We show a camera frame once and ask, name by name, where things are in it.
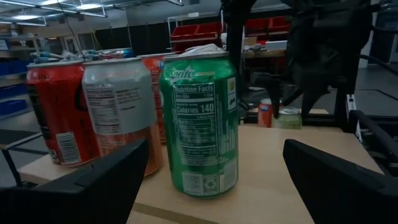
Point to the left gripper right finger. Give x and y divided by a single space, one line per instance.
348 193

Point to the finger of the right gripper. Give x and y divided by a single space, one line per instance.
276 102
308 105

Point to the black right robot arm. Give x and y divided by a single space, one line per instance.
326 7

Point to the red soda can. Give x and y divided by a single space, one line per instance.
59 109

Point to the white box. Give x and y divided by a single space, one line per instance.
276 45

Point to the silver and orange soda can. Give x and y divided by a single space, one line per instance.
121 102

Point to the black aluminium table frame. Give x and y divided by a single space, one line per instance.
370 127

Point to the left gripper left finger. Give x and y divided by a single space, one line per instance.
77 196

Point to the pale green soda can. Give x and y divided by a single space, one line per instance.
288 119

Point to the metal rack with blue bins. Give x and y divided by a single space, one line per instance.
12 67

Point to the rack with red bins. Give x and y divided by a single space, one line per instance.
192 31

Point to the green Sprite can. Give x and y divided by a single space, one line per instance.
199 124

